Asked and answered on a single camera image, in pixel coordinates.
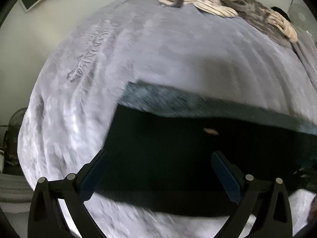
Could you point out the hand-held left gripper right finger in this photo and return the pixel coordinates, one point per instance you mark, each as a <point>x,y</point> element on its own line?
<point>225,176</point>

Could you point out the white round fan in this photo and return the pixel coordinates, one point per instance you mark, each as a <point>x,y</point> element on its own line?
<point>302,17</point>

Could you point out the black pants with patterned waistband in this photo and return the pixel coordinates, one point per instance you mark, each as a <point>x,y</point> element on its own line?
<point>161,153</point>

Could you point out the striped beige grey quilt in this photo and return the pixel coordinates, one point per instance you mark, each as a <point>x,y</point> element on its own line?
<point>218,8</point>

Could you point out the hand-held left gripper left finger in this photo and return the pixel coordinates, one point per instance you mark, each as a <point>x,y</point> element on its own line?
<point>91,176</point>

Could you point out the dark cloth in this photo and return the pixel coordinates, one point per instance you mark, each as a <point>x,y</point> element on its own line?
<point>279,12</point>

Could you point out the grey plush blanket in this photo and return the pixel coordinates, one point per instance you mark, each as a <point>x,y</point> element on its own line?
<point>173,54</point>

